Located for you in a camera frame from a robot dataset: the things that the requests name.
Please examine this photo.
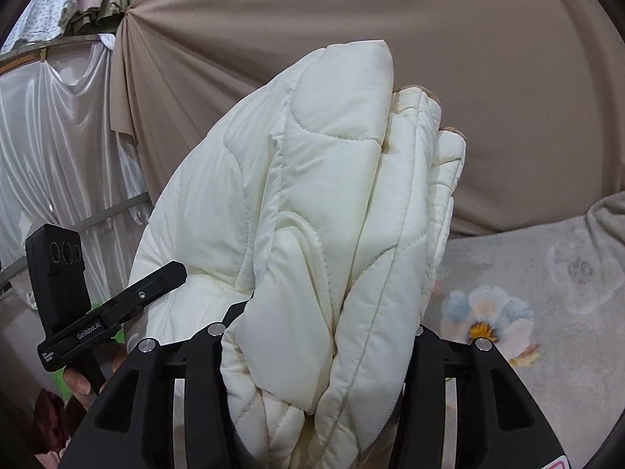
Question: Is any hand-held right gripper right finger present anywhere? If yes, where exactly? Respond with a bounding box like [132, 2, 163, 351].
[391, 325, 573, 469]

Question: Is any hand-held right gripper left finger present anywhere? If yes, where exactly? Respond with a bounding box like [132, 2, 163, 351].
[59, 300, 251, 469]

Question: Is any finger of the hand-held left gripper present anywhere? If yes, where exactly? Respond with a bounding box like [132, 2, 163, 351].
[90, 261, 189, 328]

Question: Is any cream quilted jacket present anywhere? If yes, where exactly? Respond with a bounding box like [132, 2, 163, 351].
[128, 39, 467, 469]

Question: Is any person's left hand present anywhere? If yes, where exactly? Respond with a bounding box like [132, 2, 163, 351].
[62, 339, 129, 410]

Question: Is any dark red cloth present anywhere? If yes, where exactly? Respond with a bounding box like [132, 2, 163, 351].
[33, 390, 75, 457]

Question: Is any white satin curtain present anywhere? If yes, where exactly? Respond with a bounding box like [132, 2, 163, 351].
[0, 34, 152, 313]

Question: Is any grey floral blanket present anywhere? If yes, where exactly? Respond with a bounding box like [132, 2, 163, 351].
[425, 190, 625, 469]

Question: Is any curtain rod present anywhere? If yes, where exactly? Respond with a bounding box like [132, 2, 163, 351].
[0, 33, 118, 65]

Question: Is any white dotted hanging garment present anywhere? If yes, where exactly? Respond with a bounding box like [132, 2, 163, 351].
[14, 0, 84, 44]

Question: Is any beige curtain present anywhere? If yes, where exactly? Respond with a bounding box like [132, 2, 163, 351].
[108, 0, 625, 242]

